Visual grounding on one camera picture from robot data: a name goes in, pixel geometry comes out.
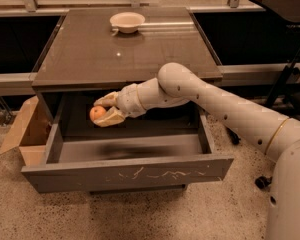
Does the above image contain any brown cardboard box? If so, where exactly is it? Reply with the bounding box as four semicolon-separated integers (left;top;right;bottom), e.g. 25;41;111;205
0;96;51;166

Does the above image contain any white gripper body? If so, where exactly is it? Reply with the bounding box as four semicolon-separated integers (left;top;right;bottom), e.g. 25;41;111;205
116;84;146;118

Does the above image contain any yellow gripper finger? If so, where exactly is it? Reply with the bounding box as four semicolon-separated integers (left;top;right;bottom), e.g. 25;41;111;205
93;107;125;127
93;91;118;107

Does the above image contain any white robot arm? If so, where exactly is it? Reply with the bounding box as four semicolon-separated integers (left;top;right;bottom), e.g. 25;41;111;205
93;63;300;240

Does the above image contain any white ceramic bowl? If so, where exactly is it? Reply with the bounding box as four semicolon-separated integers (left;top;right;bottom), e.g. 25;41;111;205
110;12;145;34

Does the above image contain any black office chair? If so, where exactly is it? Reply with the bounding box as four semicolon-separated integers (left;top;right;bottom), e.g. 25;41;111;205
226;46;300;189

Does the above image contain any orange fruit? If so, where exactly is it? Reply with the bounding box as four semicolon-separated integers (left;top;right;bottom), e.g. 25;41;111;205
89;106;106;121

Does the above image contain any grey cabinet with glass top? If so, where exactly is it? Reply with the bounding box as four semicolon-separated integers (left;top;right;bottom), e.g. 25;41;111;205
32;7;222;119

